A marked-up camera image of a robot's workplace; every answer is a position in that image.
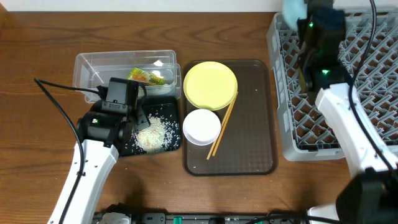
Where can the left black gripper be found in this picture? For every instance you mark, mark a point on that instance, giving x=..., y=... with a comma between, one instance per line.
x=142, y=118

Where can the green snack wrapper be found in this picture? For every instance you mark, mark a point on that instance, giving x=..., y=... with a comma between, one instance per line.
x=143, y=76

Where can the white rice bowl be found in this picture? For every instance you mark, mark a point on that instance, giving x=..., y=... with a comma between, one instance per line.
x=201, y=127

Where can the yellow plate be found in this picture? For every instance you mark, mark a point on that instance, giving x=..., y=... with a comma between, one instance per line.
x=210, y=85

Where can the light blue bowl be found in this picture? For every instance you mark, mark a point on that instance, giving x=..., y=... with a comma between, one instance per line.
x=292, y=11

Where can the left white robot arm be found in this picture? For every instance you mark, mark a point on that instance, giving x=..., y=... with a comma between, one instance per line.
x=89, y=170

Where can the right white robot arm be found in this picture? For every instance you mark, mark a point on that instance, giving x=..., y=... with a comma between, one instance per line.
x=371, y=195

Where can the black waste tray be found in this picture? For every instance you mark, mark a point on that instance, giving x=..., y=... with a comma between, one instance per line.
x=130, y=127

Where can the grey dishwasher rack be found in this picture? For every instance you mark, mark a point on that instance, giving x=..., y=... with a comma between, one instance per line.
x=303, y=130

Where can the clear plastic bin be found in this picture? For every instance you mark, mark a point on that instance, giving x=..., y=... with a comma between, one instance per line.
x=96, y=68

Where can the cooked rice pile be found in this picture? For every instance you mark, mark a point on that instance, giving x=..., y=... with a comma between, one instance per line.
x=163, y=134

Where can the right wooden chopstick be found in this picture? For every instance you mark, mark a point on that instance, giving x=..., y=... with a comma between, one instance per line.
x=225, y=124

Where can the brown serving tray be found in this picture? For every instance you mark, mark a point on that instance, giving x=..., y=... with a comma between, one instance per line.
x=248, y=145

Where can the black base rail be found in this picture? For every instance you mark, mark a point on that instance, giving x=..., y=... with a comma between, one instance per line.
x=155, y=216

